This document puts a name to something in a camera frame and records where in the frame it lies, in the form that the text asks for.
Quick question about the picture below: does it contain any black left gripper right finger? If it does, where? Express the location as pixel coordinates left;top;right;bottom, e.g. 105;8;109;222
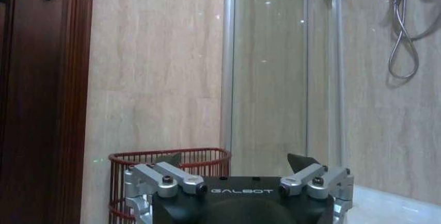
279;153;355;224

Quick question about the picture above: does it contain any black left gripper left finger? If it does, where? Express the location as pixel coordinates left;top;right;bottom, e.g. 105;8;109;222
123;152;208;224

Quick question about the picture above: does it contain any white bathtub rim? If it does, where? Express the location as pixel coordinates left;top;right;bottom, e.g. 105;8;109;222
343;184;441;224

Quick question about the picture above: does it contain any dark wooden door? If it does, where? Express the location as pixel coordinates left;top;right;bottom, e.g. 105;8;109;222
0;0;95;224

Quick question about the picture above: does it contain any red wire hamper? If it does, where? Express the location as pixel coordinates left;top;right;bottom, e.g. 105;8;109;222
107;147;232;224

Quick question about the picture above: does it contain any glass shower enclosure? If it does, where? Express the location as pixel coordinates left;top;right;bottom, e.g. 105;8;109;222
219;0;346;178

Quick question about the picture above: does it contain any silver shower hose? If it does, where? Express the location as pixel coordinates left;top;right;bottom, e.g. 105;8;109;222
381;0;441;79

